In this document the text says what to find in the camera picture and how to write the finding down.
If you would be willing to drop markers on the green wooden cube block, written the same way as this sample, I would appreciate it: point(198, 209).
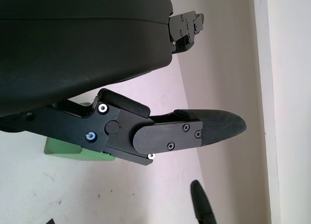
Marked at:
point(63, 148)

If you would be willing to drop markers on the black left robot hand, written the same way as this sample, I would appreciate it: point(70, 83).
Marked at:
point(73, 51)

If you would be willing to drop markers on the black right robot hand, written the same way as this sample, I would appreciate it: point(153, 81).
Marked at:
point(202, 204)

